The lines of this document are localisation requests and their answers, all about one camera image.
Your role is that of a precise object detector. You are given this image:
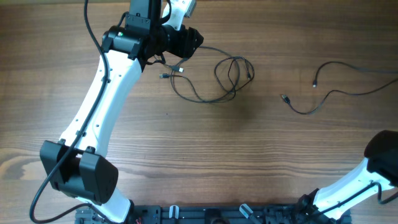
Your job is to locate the black usb cable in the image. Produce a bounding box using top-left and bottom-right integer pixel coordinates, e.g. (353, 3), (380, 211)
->
(280, 60), (398, 116)
(159, 45), (256, 104)

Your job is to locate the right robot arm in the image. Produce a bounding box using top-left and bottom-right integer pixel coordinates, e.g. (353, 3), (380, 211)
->
(296, 130), (397, 223)

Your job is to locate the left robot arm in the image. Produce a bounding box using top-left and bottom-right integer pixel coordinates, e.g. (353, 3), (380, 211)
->
(40, 0), (203, 223)

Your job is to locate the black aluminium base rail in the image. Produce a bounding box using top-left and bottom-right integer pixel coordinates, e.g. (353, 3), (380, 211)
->
(74, 203), (352, 224)

